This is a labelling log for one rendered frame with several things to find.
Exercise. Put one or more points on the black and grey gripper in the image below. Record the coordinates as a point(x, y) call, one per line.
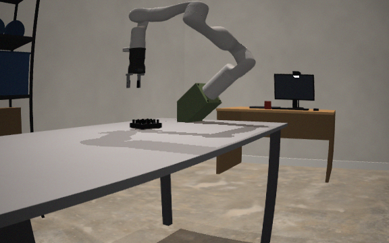
point(137, 59)

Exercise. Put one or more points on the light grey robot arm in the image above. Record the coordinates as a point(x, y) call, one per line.
point(195, 14)

